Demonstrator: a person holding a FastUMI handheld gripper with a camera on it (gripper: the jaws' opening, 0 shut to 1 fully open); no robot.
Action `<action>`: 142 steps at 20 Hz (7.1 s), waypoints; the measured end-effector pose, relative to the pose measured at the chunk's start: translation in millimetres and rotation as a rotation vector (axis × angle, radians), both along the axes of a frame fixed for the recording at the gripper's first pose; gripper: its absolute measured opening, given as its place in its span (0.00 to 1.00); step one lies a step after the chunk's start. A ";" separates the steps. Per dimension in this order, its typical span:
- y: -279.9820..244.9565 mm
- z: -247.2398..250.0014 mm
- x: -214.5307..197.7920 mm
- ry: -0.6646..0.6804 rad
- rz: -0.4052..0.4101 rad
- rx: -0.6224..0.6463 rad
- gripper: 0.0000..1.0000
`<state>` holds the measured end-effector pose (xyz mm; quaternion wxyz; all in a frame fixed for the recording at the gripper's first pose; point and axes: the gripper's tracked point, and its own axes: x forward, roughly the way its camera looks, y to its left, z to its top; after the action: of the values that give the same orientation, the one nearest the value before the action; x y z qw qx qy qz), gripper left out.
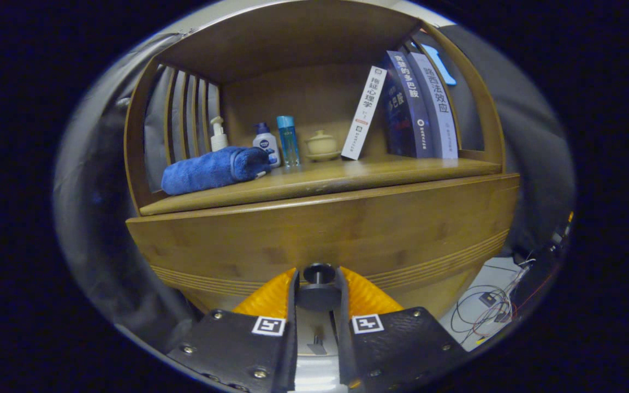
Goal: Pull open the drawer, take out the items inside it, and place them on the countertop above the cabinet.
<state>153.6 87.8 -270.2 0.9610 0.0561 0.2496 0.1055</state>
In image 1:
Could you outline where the wooden cabinet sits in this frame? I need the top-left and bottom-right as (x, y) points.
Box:
(123, 0), (521, 355)

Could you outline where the white book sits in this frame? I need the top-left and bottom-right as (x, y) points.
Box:
(341, 65), (389, 161)

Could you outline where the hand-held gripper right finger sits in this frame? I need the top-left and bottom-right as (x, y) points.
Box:
(335, 266), (468, 391)

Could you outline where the small white bottle blue cap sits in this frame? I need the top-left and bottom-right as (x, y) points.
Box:
(253, 122), (281, 168)

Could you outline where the thin red wire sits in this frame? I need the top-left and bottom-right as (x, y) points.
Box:
(473, 267), (558, 336)

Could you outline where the white pump bottle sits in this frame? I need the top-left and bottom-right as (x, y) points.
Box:
(210, 116), (229, 152)

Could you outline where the beige lidded teacup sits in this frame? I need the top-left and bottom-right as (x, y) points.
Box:
(304, 130), (341, 162)

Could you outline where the dark blue book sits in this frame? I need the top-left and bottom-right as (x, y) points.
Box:
(382, 51), (435, 159)

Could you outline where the rolled blue towel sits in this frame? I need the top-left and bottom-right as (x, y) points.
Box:
(161, 146), (272, 196)

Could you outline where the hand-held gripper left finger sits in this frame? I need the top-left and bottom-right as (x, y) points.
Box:
(167, 266), (300, 392)

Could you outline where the lavender book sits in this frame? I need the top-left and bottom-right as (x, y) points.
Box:
(407, 52), (459, 160)

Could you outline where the black floor cable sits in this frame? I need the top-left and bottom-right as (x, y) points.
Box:
(451, 284), (512, 335)

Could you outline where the wooden countertop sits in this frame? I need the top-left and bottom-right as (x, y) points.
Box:
(140, 154), (503, 216)

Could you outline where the tall clear blue bottle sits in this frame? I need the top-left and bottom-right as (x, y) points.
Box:
(276, 115), (301, 167)

